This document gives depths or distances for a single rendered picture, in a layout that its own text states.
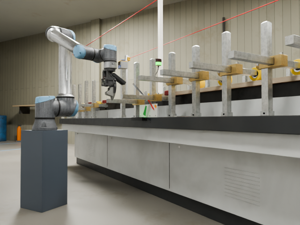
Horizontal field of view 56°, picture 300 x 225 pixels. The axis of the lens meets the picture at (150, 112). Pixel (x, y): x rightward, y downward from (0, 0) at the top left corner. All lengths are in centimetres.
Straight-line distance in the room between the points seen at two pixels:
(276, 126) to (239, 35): 497
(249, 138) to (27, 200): 171
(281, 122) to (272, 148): 14
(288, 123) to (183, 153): 106
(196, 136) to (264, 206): 54
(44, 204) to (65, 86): 93
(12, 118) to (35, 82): 156
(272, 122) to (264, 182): 46
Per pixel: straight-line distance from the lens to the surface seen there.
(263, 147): 146
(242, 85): 176
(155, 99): 211
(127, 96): 202
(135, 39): 727
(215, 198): 202
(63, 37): 226
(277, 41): 608
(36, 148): 231
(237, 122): 150
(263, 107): 143
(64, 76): 248
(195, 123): 172
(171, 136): 199
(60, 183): 241
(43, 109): 235
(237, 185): 186
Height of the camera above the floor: 68
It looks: 1 degrees up
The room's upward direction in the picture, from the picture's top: straight up
